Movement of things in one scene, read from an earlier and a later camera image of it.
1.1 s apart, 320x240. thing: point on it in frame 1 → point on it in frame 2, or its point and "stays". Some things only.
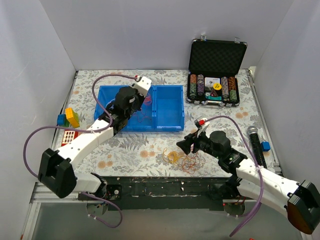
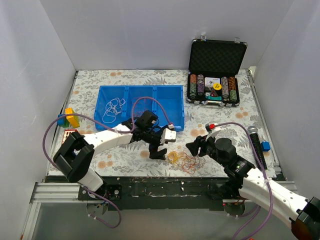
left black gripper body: x=139 y=100 → x=155 y=146
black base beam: x=165 y=193 stays
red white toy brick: x=69 y=136 stays
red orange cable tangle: x=188 y=164 stays
